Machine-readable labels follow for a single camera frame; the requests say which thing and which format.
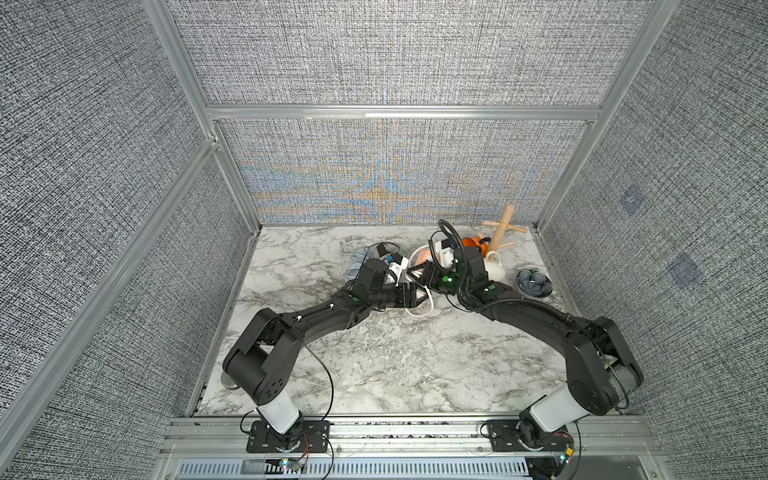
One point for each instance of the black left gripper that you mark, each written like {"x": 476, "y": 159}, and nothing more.
{"x": 405, "y": 293}

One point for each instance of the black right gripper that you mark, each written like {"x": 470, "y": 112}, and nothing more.
{"x": 434, "y": 274}

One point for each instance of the pink power strip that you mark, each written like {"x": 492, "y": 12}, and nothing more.
{"x": 421, "y": 255}

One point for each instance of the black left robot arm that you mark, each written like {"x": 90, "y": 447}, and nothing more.
{"x": 262, "y": 359}

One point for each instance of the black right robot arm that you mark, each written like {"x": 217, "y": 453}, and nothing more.
{"x": 601, "y": 370}

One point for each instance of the white mug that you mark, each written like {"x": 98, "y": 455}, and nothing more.
{"x": 494, "y": 268}

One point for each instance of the orange mug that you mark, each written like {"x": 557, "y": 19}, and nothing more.
{"x": 481, "y": 243}

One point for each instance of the wooden mug tree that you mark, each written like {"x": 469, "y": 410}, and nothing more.
{"x": 502, "y": 227}

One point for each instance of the silver cylinder on table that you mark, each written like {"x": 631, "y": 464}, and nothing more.
{"x": 228, "y": 382}

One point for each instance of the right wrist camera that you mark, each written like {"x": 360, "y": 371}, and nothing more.
{"x": 443, "y": 253}

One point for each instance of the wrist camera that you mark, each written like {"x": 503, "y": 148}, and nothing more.
{"x": 396, "y": 266}
{"x": 443, "y": 253}

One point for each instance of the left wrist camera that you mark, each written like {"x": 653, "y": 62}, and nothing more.
{"x": 396, "y": 266}

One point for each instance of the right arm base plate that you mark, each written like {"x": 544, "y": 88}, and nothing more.
{"x": 524, "y": 436}

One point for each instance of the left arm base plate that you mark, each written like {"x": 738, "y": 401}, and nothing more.
{"x": 306, "y": 436}

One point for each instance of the aluminium front rail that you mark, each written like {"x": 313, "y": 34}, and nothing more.
{"x": 413, "y": 446}

